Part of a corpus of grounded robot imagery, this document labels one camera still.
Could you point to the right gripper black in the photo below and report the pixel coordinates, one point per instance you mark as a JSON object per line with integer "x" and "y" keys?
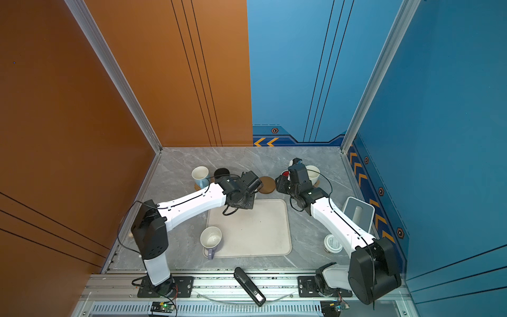
{"x": 282, "y": 181}

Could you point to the white mug purple handle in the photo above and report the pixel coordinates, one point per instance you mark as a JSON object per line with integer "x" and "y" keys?
{"x": 210, "y": 240}

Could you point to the light blue mug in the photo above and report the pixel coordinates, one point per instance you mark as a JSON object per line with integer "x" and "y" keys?
{"x": 200, "y": 176}

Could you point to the beige serving tray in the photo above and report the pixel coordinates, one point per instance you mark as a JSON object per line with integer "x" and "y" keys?
{"x": 261, "y": 231}

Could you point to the left green circuit board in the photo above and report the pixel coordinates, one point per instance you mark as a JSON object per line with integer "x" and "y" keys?
{"x": 164, "y": 308}

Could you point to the right circuit board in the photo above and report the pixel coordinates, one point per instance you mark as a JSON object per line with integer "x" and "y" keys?
{"x": 331, "y": 308}

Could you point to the black mug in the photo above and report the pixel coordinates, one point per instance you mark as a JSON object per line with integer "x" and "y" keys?
{"x": 221, "y": 172}

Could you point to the black stapler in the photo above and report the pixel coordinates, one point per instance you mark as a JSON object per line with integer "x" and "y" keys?
{"x": 250, "y": 288}

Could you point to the round wooden coaster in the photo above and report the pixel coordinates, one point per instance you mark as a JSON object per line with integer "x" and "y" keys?
{"x": 268, "y": 185}

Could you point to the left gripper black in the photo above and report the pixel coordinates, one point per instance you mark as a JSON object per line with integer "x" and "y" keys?
{"x": 251, "y": 204}

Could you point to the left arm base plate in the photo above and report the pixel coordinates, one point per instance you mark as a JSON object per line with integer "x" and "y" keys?
{"x": 174, "y": 288}

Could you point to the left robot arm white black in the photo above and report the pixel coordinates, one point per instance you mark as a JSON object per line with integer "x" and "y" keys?
{"x": 154, "y": 220}

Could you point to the white tissue box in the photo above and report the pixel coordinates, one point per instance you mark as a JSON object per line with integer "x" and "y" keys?
{"x": 361, "y": 213}

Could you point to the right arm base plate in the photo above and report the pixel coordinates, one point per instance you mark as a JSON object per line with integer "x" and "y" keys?
{"x": 307, "y": 287}

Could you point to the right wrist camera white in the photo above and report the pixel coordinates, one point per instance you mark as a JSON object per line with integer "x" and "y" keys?
{"x": 295, "y": 161}

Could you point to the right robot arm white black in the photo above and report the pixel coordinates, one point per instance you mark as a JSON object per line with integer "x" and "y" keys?
{"x": 373, "y": 269}

